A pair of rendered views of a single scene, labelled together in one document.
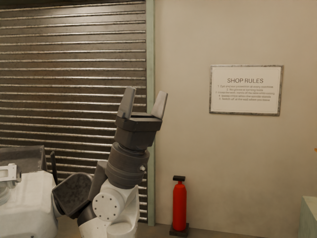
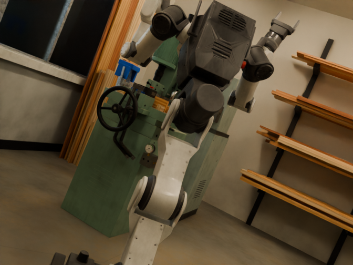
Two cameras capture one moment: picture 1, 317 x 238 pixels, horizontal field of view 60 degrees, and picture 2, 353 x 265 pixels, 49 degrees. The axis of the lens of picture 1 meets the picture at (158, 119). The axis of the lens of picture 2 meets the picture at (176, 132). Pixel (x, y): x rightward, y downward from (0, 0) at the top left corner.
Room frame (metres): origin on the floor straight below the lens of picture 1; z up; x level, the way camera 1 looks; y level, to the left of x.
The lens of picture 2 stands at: (2.47, 0.61, 0.97)
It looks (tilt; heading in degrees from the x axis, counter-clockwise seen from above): 4 degrees down; 185
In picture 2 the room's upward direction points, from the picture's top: 23 degrees clockwise
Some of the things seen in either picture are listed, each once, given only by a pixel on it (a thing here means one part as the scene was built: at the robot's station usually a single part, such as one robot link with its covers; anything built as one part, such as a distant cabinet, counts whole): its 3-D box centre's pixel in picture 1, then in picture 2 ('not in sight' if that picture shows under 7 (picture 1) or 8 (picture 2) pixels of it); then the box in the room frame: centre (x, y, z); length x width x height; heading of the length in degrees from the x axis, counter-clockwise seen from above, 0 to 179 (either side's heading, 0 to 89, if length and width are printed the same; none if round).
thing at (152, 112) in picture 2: not in sight; (142, 108); (-0.13, 0.09, 0.87); 0.61 x 0.30 x 0.06; 74
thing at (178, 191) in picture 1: (179, 204); not in sight; (2.62, -0.22, 0.30); 0.19 x 0.18 x 0.60; 167
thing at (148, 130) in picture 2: not in sight; (145, 124); (-0.36, 0.11, 0.76); 0.57 x 0.45 x 0.09; 164
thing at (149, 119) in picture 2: not in sight; (137, 113); (-0.18, 0.06, 0.82); 0.40 x 0.21 x 0.04; 74
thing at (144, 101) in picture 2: not in sight; (139, 99); (-0.04, 0.06, 0.91); 0.15 x 0.14 x 0.09; 74
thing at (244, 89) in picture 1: (244, 89); not in sight; (2.57, -0.80, 1.48); 0.64 x 0.02 x 0.46; 77
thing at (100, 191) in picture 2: not in sight; (124, 174); (-0.36, 0.11, 0.36); 0.58 x 0.45 x 0.71; 164
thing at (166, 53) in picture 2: not in sight; (171, 44); (-0.24, 0.07, 1.35); 0.18 x 0.18 x 0.31
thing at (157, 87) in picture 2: not in sight; (154, 88); (-0.26, 0.08, 1.03); 0.14 x 0.07 x 0.09; 164
